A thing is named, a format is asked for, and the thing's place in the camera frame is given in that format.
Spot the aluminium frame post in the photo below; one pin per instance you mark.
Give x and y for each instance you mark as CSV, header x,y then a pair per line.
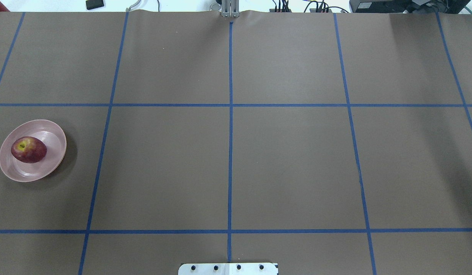
x,y
229,8

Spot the black device on table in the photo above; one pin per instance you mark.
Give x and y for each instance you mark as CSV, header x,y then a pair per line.
x,y
94,4

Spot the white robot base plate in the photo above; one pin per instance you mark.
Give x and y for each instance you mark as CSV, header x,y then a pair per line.
x,y
250,268

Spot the red apple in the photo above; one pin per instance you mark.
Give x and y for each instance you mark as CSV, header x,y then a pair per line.
x,y
28,149

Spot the pink plastic plate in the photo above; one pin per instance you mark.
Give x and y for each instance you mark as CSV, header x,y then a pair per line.
x,y
46,131

